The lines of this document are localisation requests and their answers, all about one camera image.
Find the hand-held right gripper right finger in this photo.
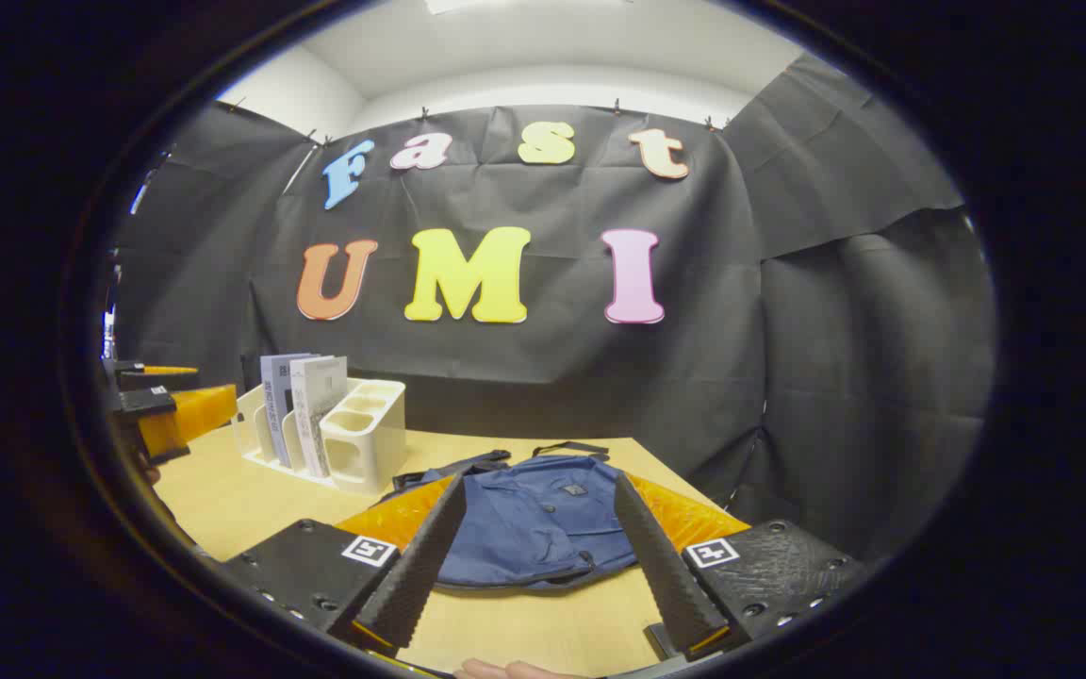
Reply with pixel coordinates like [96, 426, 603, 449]
[613, 470, 869, 663]

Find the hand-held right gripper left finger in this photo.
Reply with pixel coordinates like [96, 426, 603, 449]
[221, 473, 469, 659]

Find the blue schoolbag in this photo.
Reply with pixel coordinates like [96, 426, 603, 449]
[381, 439, 643, 593]

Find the white plastic bookshelf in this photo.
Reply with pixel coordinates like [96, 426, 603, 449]
[230, 375, 408, 497]

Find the black backdrop cloth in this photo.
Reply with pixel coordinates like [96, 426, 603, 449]
[114, 52, 996, 557]

